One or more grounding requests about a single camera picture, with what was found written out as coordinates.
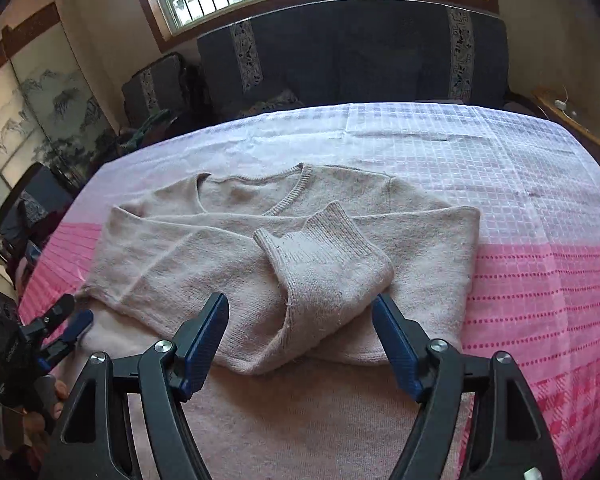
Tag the black chair near screen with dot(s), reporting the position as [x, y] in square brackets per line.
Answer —
[40, 191]

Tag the dark headboard with floral strips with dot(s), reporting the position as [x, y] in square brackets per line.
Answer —
[356, 51]

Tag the beige knit sweater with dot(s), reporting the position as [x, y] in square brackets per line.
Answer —
[300, 256]

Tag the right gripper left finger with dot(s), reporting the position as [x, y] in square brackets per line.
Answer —
[93, 438]

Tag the dark armchair floral strip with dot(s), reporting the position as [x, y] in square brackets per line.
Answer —
[166, 84]

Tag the painted folding screen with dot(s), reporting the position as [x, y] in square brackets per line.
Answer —
[48, 112]

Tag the person's left hand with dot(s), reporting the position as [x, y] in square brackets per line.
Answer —
[34, 423]

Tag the pink checked bedspread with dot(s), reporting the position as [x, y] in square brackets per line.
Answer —
[535, 292]

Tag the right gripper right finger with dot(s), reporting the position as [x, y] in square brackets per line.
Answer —
[508, 436]

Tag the round wooden side table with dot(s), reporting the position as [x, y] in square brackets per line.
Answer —
[585, 125]

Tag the white charger on table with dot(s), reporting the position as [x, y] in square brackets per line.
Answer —
[562, 103]

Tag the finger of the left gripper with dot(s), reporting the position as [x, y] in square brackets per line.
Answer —
[44, 325]
[52, 354]

